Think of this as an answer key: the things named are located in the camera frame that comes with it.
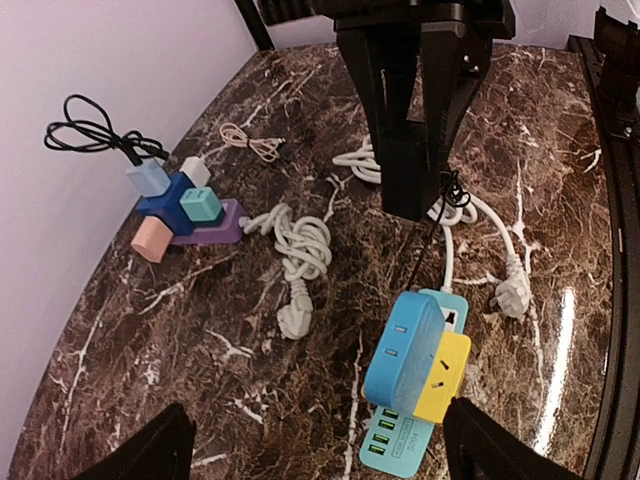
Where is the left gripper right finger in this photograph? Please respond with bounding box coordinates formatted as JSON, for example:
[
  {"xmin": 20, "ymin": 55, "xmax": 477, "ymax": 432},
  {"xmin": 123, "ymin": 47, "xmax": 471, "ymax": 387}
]
[{"xmin": 443, "ymin": 397, "xmax": 579, "ymax": 480}]

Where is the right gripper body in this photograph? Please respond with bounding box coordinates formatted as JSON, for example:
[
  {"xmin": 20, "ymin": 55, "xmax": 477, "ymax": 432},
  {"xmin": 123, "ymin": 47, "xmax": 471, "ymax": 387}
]
[{"xmin": 319, "ymin": 1, "xmax": 515, "ymax": 65}]

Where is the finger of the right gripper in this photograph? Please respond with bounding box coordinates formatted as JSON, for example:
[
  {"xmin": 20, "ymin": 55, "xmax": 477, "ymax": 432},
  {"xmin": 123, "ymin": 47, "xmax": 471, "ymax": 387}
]
[
  {"xmin": 337, "ymin": 29, "xmax": 438, "ymax": 222},
  {"xmin": 420, "ymin": 24, "xmax": 493, "ymax": 210}
]

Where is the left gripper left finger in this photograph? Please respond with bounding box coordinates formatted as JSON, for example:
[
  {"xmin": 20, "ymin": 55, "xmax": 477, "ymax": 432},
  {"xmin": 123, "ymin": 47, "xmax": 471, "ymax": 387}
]
[{"xmin": 75, "ymin": 402, "xmax": 196, "ymax": 480}]

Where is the yellow cube socket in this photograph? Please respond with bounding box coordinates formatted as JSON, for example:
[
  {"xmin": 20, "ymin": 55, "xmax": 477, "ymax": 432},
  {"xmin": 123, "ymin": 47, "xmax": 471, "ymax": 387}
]
[{"xmin": 413, "ymin": 331, "xmax": 471, "ymax": 424}]

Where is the teal power strip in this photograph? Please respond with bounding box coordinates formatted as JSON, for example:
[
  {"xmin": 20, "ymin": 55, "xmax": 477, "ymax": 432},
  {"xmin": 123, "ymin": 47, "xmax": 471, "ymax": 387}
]
[{"xmin": 332, "ymin": 134, "xmax": 532, "ymax": 477}]

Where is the blue square adapter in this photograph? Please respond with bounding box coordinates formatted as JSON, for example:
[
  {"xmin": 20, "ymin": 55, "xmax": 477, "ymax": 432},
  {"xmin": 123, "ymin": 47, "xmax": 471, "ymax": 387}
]
[{"xmin": 364, "ymin": 291, "xmax": 445, "ymax": 416}]

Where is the black charger with cable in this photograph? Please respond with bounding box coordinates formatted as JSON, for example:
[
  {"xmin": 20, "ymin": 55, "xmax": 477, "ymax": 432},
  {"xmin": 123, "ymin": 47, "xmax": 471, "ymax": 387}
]
[{"xmin": 405, "ymin": 169, "xmax": 478, "ymax": 293}]

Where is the pink white usb cable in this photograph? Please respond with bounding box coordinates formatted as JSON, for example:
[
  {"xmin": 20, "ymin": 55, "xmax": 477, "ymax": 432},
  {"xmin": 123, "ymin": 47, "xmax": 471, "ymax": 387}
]
[{"xmin": 219, "ymin": 123, "xmax": 291, "ymax": 165}]

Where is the pink charger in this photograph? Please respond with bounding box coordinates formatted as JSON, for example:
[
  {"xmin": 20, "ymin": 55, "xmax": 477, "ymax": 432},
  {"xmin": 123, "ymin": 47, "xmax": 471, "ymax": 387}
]
[{"xmin": 131, "ymin": 216, "xmax": 174, "ymax": 263}]

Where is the white charger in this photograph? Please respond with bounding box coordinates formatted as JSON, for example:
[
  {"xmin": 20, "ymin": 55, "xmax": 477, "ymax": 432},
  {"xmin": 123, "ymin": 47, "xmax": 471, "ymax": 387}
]
[{"xmin": 180, "ymin": 156, "xmax": 211, "ymax": 188}]

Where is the purple power strip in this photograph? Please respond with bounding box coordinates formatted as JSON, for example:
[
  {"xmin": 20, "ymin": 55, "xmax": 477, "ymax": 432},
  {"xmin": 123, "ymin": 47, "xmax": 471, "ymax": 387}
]
[{"xmin": 167, "ymin": 197, "xmax": 334, "ymax": 341}]

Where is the teal charger plug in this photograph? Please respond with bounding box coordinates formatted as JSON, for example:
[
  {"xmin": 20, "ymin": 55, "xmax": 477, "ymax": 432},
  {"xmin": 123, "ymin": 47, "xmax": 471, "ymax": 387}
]
[{"xmin": 180, "ymin": 187, "xmax": 223, "ymax": 223}]

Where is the dark blue cube socket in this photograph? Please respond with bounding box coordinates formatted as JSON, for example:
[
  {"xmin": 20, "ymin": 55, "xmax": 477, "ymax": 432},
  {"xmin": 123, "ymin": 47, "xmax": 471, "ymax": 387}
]
[{"xmin": 136, "ymin": 172, "xmax": 225, "ymax": 236}]

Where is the light blue charger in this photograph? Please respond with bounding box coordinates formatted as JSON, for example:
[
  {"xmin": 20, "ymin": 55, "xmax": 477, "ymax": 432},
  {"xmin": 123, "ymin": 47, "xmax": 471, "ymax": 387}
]
[{"xmin": 125, "ymin": 158, "xmax": 171, "ymax": 197}]

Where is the black usb cable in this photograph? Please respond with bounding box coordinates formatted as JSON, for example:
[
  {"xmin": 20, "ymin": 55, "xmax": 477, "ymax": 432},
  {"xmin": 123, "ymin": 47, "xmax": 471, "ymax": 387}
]
[{"xmin": 43, "ymin": 94, "xmax": 171, "ymax": 169}]

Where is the right black frame post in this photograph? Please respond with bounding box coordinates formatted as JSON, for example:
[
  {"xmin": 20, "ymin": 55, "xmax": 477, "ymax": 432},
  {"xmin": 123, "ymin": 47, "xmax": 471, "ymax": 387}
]
[{"xmin": 235, "ymin": 0, "xmax": 275, "ymax": 51}]

